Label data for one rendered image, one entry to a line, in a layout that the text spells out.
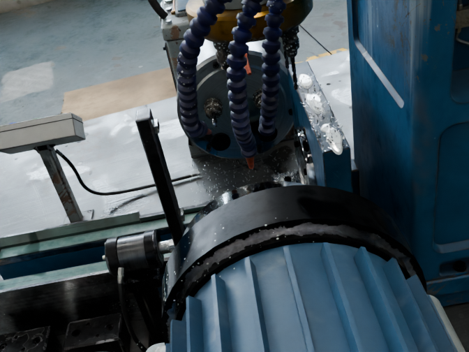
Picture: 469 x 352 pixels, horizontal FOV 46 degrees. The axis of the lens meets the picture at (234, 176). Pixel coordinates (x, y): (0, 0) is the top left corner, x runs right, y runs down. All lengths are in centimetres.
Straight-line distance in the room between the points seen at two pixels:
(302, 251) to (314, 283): 3
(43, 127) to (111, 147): 43
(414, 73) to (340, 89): 94
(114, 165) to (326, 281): 124
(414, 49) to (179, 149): 91
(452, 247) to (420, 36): 37
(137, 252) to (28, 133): 46
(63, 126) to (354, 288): 94
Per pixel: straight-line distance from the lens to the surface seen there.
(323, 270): 32
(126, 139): 162
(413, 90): 75
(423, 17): 70
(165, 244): 86
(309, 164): 90
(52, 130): 119
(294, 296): 30
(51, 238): 114
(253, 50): 109
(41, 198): 150
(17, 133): 122
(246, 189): 70
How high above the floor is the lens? 158
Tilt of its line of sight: 35 degrees down
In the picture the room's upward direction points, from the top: 12 degrees counter-clockwise
